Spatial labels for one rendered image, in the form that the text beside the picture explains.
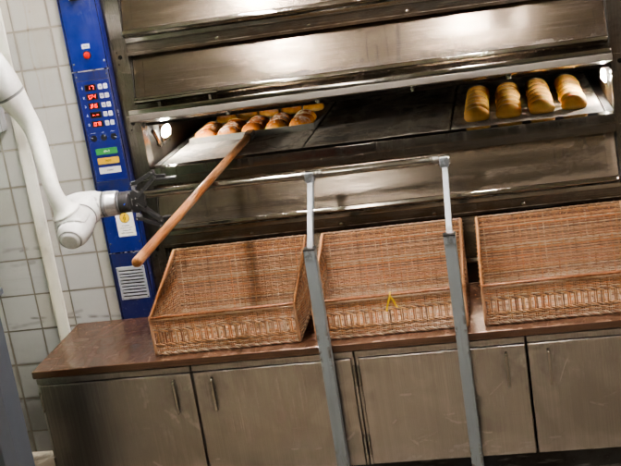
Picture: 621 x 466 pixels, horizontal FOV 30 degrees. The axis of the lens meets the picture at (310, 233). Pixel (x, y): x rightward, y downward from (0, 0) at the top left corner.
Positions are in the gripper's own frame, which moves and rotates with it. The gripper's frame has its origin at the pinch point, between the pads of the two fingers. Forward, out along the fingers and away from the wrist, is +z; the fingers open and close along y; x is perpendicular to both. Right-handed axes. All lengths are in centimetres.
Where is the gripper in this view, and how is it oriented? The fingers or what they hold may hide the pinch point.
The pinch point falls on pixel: (176, 196)
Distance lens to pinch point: 403.5
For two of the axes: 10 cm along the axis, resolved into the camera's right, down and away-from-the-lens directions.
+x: -1.3, 2.7, -9.5
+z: 9.8, -1.0, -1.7
